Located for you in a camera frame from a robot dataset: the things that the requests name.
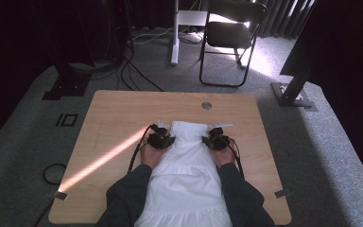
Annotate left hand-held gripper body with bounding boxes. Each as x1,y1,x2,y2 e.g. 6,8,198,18
147,131,176,150

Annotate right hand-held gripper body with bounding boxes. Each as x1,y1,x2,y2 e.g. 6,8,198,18
201,135,232,151

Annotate white dress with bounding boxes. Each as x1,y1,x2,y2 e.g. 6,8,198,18
134,120,234,227

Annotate person's right hand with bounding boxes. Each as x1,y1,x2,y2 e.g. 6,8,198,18
213,146,237,168

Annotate person's left hand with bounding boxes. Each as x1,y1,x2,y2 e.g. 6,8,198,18
140,143,168,170

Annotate black stand with grey base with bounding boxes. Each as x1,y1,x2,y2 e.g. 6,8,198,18
270,67,319,113

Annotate grey tape strip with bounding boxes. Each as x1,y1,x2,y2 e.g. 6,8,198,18
53,190,69,201
273,188,293,200

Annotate black folding chair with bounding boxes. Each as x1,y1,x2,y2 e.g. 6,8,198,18
199,0,268,89

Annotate black stand with square base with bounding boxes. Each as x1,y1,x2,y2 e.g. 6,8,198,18
42,0,93,101

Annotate grey curtain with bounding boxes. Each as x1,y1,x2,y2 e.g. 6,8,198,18
258,0,317,40

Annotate dark monitor panel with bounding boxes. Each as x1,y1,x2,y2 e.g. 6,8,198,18
279,0,363,96

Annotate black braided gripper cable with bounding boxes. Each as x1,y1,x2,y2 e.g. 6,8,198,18
224,136,246,180
127,124,155,175

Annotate black floor cables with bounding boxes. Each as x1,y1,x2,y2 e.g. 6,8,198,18
115,46,165,93

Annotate white desk leg frame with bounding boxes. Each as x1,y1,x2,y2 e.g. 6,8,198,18
169,0,210,66

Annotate white floor cable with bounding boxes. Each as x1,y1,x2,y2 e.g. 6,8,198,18
131,26,175,44

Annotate black cable loop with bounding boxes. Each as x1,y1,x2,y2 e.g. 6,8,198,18
42,162,67,186

